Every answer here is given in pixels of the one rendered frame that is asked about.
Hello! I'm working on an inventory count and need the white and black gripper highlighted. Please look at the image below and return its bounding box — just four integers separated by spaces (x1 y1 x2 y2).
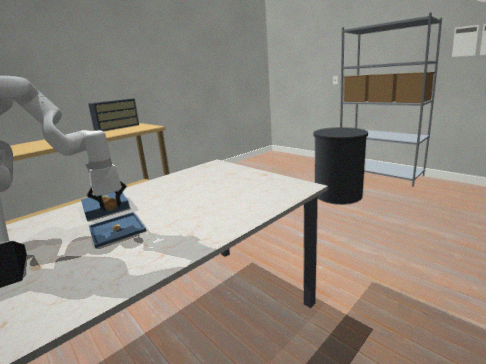
87 164 127 211

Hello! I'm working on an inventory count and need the blue square tray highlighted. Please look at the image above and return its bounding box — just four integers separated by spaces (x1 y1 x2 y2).
89 212 146 248

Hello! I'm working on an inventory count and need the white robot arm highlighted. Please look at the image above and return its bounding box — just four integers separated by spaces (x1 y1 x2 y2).
0 76 112 244

